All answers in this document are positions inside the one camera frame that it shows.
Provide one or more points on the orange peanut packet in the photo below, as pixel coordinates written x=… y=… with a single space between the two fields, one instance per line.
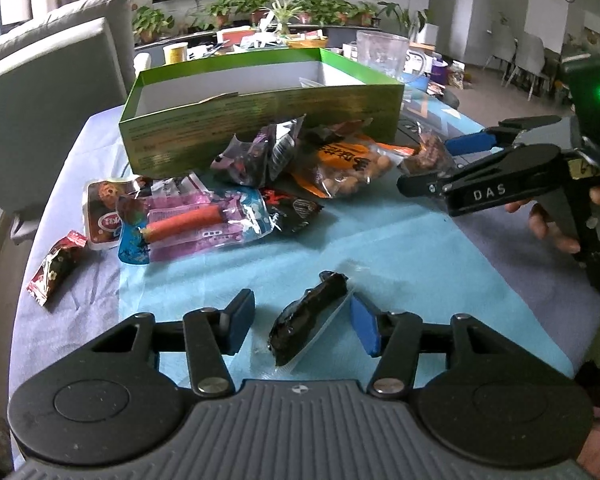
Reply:
x=350 y=165

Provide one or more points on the grey armchair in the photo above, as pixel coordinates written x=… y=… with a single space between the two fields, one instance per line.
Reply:
x=45 y=90

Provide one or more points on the green cardboard box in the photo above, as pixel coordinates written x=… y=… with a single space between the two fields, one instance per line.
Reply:
x=205 y=130

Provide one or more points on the white round coffee table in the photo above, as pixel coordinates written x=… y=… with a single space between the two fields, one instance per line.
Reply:
x=200 y=57

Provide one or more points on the purple and blue sausage packet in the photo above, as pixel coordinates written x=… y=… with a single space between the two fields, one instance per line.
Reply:
x=190 y=220

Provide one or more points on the red and black candy packet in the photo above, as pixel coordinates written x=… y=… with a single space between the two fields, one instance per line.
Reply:
x=55 y=270

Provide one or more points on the small purple box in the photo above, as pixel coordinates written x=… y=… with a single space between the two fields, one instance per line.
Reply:
x=442 y=70

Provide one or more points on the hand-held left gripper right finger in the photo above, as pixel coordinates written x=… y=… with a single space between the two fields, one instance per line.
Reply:
x=365 y=325

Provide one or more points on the round pudding cup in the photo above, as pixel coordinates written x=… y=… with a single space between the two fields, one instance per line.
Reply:
x=102 y=210

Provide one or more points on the row of potted plants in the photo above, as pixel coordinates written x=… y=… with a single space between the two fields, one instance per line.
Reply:
x=152 y=22

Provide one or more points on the dark purple snack packet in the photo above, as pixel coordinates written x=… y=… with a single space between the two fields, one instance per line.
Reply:
x=245 y=162

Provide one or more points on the spider plant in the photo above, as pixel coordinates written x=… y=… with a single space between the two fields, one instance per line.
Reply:
x=282 y=12

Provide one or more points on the black and red snack packet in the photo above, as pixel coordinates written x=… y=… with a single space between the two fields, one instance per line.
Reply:
x=295 y=210

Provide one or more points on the white dining chair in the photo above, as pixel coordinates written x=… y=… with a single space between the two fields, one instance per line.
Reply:
x=530 y=62
x=500 y=50

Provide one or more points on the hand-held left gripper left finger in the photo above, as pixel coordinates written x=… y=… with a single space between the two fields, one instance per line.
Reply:
x=237 y=325

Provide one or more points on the clear glass pitcher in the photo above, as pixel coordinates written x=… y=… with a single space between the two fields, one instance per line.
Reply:
x=380 y=55

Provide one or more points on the clear packet of brown nuts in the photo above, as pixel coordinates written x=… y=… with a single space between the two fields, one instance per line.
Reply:
x=425 y=152

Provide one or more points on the red box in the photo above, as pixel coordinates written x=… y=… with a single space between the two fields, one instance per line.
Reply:
x=235 y=35

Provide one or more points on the person's right hand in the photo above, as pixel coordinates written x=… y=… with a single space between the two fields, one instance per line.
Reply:
x=550 y=225

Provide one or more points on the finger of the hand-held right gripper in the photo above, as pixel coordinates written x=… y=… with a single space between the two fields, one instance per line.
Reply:
x=470 y=144
x=500 y=180

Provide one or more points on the black date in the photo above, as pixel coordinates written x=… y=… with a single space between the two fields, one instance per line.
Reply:
x=305 y=320

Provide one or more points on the tall-leaf plant in white pot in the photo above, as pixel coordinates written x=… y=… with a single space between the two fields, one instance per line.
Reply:
x=420 y=22

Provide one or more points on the yellow can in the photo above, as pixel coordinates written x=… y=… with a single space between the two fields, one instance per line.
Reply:
x=175 y=54

